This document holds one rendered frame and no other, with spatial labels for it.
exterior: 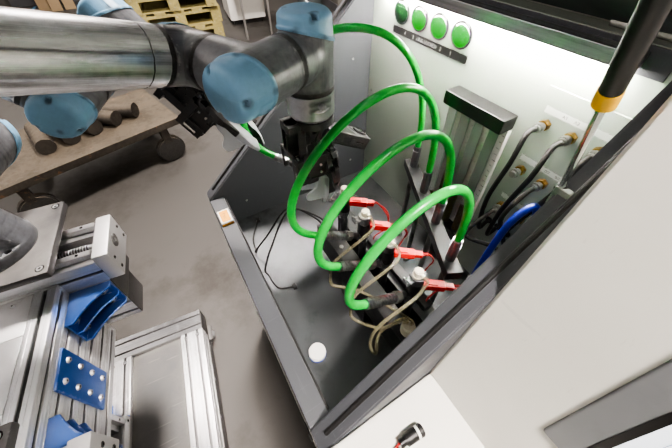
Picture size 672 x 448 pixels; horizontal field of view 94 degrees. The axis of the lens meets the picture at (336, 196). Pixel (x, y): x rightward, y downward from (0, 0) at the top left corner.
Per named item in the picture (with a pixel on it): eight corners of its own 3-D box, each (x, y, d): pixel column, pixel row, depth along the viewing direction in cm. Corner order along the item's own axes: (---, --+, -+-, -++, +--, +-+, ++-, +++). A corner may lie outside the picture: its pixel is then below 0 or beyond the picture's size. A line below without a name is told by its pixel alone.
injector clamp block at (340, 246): (319, 258, 90) (316, 224, 79) (348, 243, 94) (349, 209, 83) (393, 369, 69) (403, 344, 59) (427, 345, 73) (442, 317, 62)
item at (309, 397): (224, 235, 101) (209, 201, 90) (237, 229, 103) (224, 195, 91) (315, 443, 64) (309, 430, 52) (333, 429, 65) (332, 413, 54)
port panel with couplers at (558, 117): (476, 218, 71) (537, 89, 49) (487, 212, 73) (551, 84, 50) (527, 260, 63) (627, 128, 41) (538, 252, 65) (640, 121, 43)
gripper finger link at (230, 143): (246, 163, 66) (212, 130, 64) (264, 146, 64) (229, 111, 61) (240, 169, 64) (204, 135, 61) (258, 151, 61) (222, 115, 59)
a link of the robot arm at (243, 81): (192, 111, 41) (252, 79, 47) (255, 138, 37) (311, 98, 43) (169, 48, 35) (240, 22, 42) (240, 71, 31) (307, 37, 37)
